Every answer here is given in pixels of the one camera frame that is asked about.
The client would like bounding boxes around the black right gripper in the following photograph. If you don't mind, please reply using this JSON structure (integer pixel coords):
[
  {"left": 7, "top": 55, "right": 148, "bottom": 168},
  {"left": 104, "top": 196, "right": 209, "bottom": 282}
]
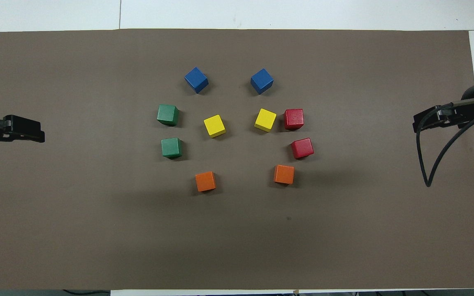
[{"left": 413, "top": 98, "right": 474, "bottom": 133}]

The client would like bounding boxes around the red wooden cube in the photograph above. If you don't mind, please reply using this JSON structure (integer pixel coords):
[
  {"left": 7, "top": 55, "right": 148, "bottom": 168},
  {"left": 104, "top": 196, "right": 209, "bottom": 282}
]
[
  {"left": 290, "top": 137, "right": 315, "bottom": 160},
  {"left": 283, "top": 108, "right": 304, "bottom": 130}
]

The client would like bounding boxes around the green wooden cube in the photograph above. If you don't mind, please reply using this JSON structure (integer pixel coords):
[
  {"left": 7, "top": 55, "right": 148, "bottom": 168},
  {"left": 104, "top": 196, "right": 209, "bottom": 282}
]
[
  {"left": 161, "top": 137, "right": 183, "bottom": 159},
  {"left": 156, "top": 104, "right": 179, "bottom": 126}
]

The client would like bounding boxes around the orange wooden cube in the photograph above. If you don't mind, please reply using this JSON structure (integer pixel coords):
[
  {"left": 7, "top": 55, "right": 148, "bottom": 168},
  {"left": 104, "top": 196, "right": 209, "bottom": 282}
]
[
  {"left": 195, "top": 171, "right": 217, "bottom": 192},
  {"left": 273, "top": 164, "right": 295, "bottom": 185}
]

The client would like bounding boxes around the yellow wooden cube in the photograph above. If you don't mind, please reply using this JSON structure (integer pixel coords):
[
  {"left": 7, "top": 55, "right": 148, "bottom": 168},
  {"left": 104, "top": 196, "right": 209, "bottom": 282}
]
[
  {"left": 203, "top": 114, "right": 227, "bottom": 138},
  {"left": 254, "top": 108, "right": 277, "bottom": 133}
]

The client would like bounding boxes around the blue wooden cube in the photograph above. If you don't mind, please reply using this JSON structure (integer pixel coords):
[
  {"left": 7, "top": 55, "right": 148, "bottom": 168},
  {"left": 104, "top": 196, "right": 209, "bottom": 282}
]
[
  {"left": 184, "top": 67, "right": 209, "bottom": 94},
  {"left": 250, "top": 68, "right": 274, "bottom": 95}
]

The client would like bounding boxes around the brown paper table mat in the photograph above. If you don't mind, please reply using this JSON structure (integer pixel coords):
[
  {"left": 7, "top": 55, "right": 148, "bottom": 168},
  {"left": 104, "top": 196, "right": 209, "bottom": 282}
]
[{"left": 0, "top": 29, "right": 474, "bottom": 291}]

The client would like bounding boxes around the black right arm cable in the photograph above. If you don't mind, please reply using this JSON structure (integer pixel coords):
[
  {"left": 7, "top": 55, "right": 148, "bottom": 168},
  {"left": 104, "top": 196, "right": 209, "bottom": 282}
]
[{"left": 416, "top": 103, "right": 474, "bottom": 187}]

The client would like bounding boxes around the black floor cable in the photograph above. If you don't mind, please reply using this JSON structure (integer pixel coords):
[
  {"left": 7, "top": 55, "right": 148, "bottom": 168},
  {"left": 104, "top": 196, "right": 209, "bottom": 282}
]
[{"left": 62, "top": 289, "right": 111, "bottom": 296}]

